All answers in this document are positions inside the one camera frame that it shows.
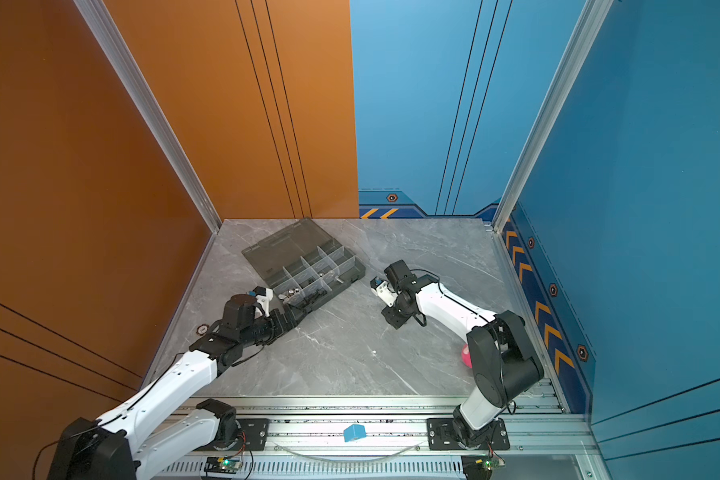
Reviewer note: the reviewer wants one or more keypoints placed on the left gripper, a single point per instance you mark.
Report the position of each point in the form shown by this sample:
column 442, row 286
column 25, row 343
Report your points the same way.
column 283, row 326

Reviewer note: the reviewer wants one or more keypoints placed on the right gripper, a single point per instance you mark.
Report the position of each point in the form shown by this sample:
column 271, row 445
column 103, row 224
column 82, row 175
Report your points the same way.
column 392, row 319

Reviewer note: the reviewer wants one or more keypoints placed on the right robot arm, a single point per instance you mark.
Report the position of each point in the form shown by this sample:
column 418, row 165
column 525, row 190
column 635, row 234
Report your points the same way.
column 503, row 360

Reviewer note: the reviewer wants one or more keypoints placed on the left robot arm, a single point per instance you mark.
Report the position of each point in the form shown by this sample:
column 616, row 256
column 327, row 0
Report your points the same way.
column 128, row 441

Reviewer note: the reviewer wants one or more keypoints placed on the grey plastic organizer box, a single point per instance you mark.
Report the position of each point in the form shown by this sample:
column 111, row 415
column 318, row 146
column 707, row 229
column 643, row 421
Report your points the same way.
column 304, row 266

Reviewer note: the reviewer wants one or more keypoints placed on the plush doll toy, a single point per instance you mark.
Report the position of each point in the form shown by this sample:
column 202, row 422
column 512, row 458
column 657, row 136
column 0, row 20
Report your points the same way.
column 466, row 357

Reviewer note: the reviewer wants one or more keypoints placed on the left circuit board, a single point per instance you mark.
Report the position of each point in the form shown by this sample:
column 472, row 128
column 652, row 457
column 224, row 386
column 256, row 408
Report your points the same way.
column 222, row 466

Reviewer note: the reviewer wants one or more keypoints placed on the circuit board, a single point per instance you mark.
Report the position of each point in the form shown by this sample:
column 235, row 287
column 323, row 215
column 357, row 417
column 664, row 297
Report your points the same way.
column 481, row 468
column 222, row 466

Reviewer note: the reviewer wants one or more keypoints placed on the right circuit board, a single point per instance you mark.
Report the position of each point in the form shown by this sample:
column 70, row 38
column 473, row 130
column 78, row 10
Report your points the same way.
column 481, row 468

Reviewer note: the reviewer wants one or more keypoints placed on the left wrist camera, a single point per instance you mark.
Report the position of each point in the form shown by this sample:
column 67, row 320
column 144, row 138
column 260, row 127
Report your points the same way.
column 263, row 297

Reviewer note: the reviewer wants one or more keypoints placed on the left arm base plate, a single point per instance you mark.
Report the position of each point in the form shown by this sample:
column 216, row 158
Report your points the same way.
column 249, row 434

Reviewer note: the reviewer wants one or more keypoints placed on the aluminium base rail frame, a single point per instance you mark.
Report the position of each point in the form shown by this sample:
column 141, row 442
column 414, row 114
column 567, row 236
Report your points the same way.
column 321, row 426

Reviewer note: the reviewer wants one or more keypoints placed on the blue block on rail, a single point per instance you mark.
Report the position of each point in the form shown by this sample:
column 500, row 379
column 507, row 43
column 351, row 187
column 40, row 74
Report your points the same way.
column 354, row 432

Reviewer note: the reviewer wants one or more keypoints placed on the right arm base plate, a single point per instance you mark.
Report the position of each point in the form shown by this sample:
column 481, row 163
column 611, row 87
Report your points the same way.
column 448, row 433

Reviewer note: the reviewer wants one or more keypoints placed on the left aluminium corner post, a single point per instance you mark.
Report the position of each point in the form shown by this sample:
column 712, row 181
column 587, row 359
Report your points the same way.
column 105, row 31

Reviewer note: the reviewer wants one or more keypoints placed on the aluminium corner post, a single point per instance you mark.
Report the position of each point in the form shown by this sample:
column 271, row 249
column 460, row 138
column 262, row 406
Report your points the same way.
column 584, row 34
column 105, row 31

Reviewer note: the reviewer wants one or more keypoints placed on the right aluminium corner post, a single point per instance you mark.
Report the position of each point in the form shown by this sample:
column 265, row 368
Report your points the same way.
column 584, row 34

